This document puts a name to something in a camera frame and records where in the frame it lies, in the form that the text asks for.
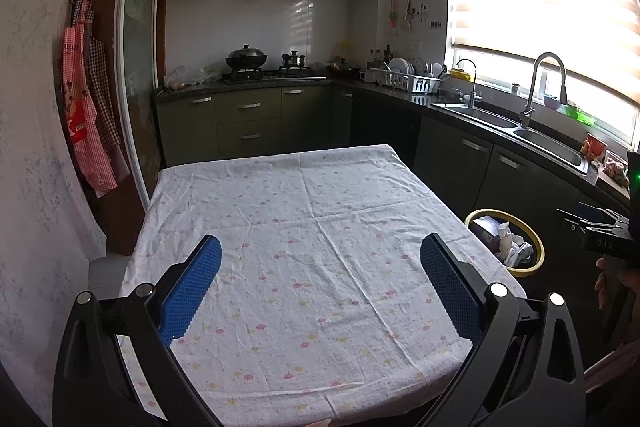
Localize white plastic bag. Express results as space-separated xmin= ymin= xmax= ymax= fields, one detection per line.
xmin=495 ymin=227 xmax=532 ymax=266

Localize tall steel faucet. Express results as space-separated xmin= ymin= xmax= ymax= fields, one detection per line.
xmin=519 ymin=52 xmax=568 ymax=129

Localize clear plastic bags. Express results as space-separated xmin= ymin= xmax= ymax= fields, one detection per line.
xmin=164 ymin=63 xmax=226 ymax=88

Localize steel double sink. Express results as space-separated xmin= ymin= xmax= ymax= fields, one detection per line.
xmin=432 ymin=103 xmax=590 ymax=175

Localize green plastic container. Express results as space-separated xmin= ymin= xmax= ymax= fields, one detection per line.
xmin=565 ymin=103 xmax=596 ymax=128

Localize hanging kitchen utensil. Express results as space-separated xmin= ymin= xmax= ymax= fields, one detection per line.
xmin=400 ymin=0 xmax=419 ymax=32

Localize white floral tablecloth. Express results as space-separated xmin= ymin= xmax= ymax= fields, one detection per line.
xmin=120 ymin=144 xmax=528 ymax=413

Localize dark checkered apron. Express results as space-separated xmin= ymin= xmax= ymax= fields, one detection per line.
xmin=87 ymin=37 xmax=132 ymax=180

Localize red checkered apron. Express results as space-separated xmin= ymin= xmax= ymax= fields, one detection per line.
xmin=61 ymin=0 xmax=118 ymax=198

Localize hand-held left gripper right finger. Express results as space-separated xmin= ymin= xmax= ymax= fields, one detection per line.
xmin=417 ymin=233 xmax=586 ymax=427

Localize row of white plates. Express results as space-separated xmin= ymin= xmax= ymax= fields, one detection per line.
xmin=387 ymin=57 xmax=427 ymax=76

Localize dark bin with yellow rim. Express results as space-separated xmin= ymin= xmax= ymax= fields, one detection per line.
xmin=464 ymin=208 xmax=546 ymax=278

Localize white dish rack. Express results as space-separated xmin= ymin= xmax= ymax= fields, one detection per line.
xmin=372 ymin=69 xmax=442 ymax=95

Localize red container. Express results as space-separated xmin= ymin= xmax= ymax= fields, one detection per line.
xmin=580 ymin=133 xmax=608 ymax=162

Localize person's right forearm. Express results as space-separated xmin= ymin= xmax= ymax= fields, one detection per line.
xmin=582 ymin=344 xmax=640 ymax=395

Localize black gas stove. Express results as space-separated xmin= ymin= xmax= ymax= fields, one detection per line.
xmin=221 ymin=68 xmax=328 ymax=82

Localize frosted glass sliding door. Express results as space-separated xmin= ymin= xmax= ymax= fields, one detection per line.
xmin=114 ymin=0 xmax=168 ymax=208

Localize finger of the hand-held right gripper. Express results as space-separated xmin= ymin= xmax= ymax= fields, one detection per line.
xmin=556 ymin=201 xmax=632 ymax=234

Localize black wok with lid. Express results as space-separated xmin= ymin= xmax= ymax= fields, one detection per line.
xmin=225 ymin=45 xmax=268 ymax=72

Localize green base cabinet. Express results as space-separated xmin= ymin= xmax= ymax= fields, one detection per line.
xmin=350 ymin=89 xmax=632 ymax=268
xmin=155 ymin=84 xmax=353 ymax=168

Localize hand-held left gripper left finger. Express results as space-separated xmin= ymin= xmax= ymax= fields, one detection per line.
xmin=52 ymin=234 xmax=223 ymax=427

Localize small curved faucet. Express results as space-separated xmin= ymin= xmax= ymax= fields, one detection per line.
xmin=456 ymin=58 xmax=483 ymax=108

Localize purple cardboard box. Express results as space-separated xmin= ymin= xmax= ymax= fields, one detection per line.
xmin=472 ymin=216 xmax=507 ymax=253

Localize person's right hand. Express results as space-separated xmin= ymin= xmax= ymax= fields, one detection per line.
xmin=595 ymin=257 xmax=640 ymax=310

